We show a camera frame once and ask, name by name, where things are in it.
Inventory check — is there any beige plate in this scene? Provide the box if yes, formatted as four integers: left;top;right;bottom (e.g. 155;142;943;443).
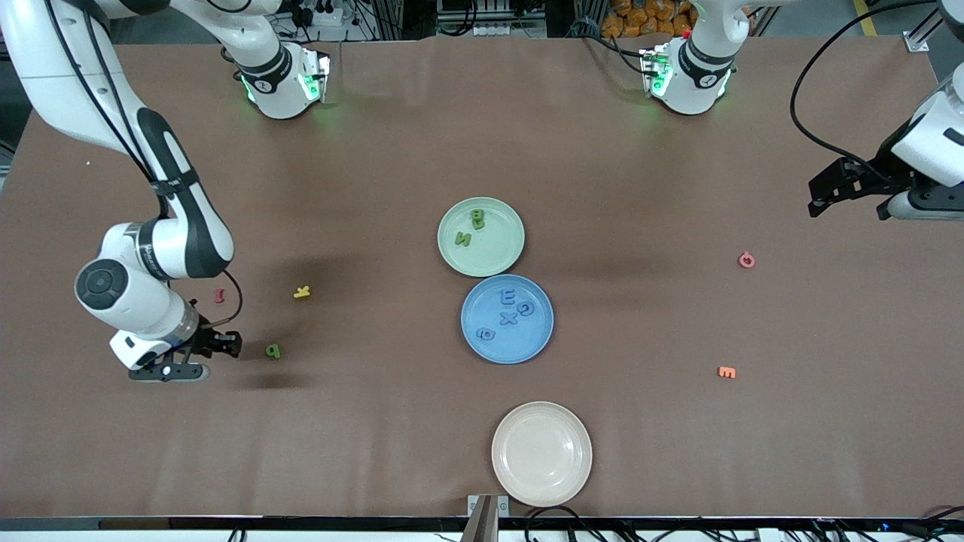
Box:
492;401;593;508

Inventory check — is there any aluminium frame profile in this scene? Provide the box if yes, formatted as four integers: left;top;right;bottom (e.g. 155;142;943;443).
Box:
904;8;950;52

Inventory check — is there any grey metal bracket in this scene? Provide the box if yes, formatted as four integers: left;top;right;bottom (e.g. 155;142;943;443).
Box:
467;495;510;542

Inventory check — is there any bag of oranges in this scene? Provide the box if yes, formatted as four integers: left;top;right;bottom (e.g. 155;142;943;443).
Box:
600;0;697;38

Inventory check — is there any black cable loop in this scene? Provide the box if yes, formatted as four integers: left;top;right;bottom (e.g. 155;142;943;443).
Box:
525;506;603;542

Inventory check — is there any light green plate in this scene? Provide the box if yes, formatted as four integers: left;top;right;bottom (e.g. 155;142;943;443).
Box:
438;197;526;278

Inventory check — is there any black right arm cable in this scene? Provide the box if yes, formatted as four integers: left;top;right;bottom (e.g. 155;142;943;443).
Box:
44;0;244;329

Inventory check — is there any blue plate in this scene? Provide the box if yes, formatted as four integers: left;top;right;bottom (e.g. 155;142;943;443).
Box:
461;274;555;365

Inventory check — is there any white power strip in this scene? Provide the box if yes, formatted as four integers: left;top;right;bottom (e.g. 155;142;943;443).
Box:
290;0;343;27
471;21;547;38

